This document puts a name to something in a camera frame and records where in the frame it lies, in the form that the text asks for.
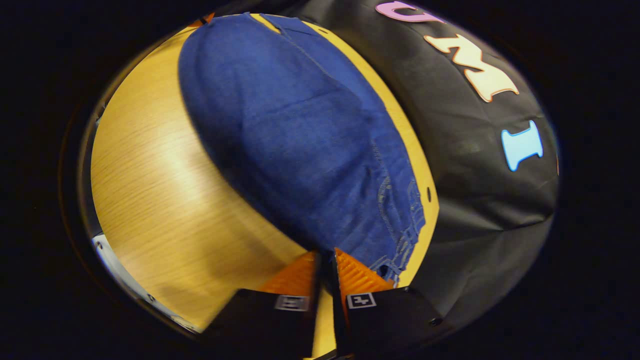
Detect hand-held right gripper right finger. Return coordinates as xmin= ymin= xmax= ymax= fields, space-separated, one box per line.
xmin=331 ymin=247 xmax=447 ymax=358

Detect blue denim jeans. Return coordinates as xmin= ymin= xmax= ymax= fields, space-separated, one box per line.
xmin=177 ymin=12 xmax=426 ymax=287

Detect grey metal table frame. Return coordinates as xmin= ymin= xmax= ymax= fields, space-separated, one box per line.
xmin=91 ymin=232 xmax=202 ymax=335

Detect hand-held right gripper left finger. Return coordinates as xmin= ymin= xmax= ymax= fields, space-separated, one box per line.
xmin=202 ymin=250 xmax=322 ymax=360

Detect black backdrop cloth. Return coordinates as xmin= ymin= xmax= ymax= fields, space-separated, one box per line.
xmin=215 ymin=0 xmax=560 ymax=341

